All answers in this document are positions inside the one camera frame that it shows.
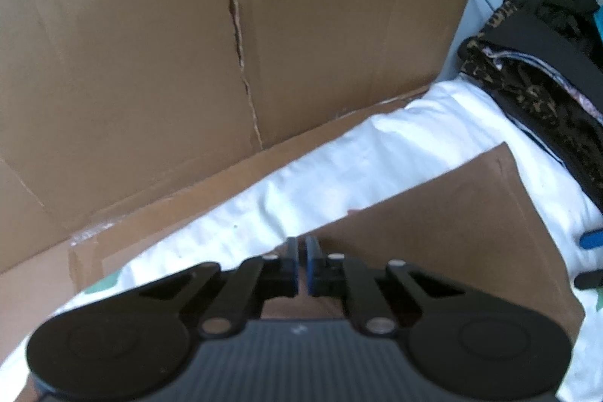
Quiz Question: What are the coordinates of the black clothes pile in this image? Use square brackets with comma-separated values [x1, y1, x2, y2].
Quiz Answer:
[459, 0, 603, 201]

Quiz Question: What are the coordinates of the cream bear print blanket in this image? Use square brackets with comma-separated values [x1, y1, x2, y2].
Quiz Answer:
[0, 82, 603, 402]

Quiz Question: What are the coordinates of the flattened cardboard box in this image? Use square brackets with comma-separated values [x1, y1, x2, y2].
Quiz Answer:
[0, 0, 499, 327]

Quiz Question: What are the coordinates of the brown printed t-shirt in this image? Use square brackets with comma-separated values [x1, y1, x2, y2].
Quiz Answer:
[261, 142, 586, 328]

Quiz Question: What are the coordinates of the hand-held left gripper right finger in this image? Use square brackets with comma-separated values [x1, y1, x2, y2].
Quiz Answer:
[306, 236, 467, 337]

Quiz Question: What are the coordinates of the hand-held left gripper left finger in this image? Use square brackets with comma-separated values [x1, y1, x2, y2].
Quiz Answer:
[127, 238, 300, 338]

